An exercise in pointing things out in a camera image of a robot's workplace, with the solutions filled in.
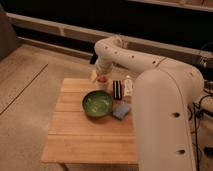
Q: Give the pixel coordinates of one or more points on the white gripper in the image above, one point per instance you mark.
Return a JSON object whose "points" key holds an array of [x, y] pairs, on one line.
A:
{"points": [[100, 70]]}

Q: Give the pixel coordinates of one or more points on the white ceramic cup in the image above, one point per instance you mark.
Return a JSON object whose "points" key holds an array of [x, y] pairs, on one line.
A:
{"points": [[102, 85]]}

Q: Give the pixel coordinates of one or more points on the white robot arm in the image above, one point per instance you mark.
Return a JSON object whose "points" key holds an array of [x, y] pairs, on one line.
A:
{"points": [[161, 95]]}

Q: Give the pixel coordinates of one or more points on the green ceramic bowl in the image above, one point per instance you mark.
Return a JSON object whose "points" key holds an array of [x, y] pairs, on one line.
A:
{"points": [[97, 103]]}

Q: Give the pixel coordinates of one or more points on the black striped box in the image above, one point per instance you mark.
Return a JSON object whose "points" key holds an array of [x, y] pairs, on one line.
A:
{"points": [[117, 92]]}

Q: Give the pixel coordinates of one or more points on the blue sponge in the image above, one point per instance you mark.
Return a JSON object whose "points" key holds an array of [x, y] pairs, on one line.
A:
{"points": [[121, 110]]}

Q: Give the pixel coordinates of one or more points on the wooden table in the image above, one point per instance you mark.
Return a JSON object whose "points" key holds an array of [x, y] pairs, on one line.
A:
{"points": [[75, 138]]}

